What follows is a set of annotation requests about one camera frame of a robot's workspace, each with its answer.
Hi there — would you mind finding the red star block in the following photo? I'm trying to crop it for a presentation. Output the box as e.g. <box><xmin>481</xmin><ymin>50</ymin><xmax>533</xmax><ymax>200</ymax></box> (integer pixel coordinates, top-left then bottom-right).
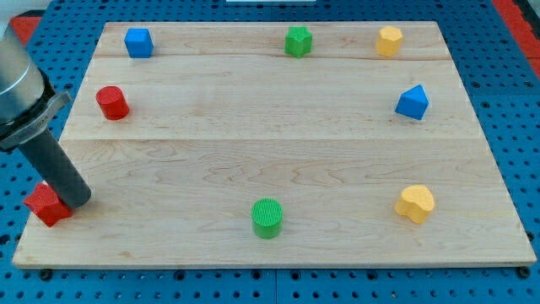
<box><xmin>23</xmin><ymin>182</ymin><xmax>73</xmax><ymax>227</ymax></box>

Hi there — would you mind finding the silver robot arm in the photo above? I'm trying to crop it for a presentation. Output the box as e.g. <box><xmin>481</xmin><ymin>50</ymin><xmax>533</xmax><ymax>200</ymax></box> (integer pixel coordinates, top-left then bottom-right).
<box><xmin>1</xmin><ymin>28</ymin><xmax>72</xmax><ymax>151</ymax></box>

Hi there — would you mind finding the green cylinder block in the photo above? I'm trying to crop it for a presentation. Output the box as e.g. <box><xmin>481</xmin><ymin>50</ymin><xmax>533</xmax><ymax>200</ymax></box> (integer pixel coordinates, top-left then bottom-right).
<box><xmin>251</xmin><ymin>198</ymin><xmax>284</xmax><ymax>239</ymax></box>

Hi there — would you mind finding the wooden board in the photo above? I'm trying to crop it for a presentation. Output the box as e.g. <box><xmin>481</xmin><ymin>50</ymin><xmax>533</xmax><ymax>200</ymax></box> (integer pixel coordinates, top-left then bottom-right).
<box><xmin>13</xmin><ymin>21</ymin><xmax>537</xmax><ymax>269</ymax></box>

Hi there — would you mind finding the blue pentagon block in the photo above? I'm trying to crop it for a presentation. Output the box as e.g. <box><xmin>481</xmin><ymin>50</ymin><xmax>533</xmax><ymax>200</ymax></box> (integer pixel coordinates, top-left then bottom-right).
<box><xmin>395</xmin><ymin>84</ymin><xmax>429</xmax><ymax>120</ymax></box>

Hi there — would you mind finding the yellow heart block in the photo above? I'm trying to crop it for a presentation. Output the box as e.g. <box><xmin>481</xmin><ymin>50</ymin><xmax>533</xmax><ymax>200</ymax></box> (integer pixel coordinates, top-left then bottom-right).
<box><xmin>394</xmin><ymin>185</ymin><xmax>435</xmax><ymax>224</ymax></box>

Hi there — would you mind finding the yellow hexagon block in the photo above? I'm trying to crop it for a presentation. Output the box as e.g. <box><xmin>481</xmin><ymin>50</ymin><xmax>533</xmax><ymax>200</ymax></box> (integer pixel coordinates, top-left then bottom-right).
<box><xmin>375</xmin><ymin>26</ymin><xmax>403</xmax><ymax>57</ymax></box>

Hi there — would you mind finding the red cylinder block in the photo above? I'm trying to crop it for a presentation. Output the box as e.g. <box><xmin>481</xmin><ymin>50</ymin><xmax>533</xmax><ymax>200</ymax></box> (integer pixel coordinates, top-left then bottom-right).
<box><xmin>95</xmin><ymin>86</ymin><xmax>130</xmax><ymax>120</ymax></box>

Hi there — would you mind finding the blue cube block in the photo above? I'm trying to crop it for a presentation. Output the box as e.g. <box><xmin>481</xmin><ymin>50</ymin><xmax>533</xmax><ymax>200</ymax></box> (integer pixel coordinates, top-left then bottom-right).
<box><xmin>124</xmin><ymin>28</ymin><xmax>154</xmax><ymax>58</ymax></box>

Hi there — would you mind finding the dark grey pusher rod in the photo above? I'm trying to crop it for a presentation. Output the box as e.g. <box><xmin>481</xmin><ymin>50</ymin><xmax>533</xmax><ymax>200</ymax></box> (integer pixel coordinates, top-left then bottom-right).
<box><xmin>19</xmin><ymin>129</ymin><xmax>91</xmax><ymax>209</ymax></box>

